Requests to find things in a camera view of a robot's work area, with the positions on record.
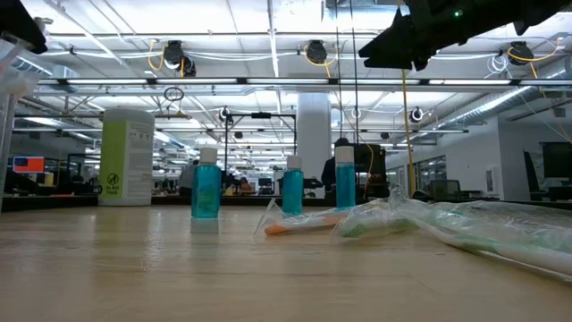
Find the black wall screen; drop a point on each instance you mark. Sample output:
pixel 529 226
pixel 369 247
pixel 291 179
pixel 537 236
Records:
pixel 558 158

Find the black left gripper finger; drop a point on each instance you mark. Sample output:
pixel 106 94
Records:
pixel 22 24

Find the black background station frame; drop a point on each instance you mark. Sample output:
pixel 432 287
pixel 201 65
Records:
pixel 261 115

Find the silver ceiling air duct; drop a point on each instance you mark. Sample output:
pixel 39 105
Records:
pixel 505 104

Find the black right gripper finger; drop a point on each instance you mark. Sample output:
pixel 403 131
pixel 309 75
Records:
pixel 397 44

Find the long ceiling light bar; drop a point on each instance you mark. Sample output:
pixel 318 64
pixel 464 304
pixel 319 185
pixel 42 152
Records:
pixel 196 81

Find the blue mouthwash bottle white cap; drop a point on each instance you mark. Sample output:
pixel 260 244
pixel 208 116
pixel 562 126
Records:
pixel 206 192
pixel 292 192
pixel 345 188

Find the black monitor back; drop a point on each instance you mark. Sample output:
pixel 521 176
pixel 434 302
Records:
pixel 371 156

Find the white building column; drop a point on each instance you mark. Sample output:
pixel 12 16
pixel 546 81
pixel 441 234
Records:
pixel 313 125

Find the orange toothbrush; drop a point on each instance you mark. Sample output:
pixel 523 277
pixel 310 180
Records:
pixel 277 230

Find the black background robot arm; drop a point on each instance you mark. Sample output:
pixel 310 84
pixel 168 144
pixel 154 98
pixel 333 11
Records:
pixel 313 183

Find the person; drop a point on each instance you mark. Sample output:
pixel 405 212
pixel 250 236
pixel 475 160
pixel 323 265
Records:
pixel 328 179
pixel 187 181

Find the black aluminium table frame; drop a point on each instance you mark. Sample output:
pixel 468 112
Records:
pixel 53 203

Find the white green wipes canister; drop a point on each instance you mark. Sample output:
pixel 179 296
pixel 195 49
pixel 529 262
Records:
pixel 134 156

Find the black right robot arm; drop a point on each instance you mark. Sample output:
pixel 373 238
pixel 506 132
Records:
pixel 536 11

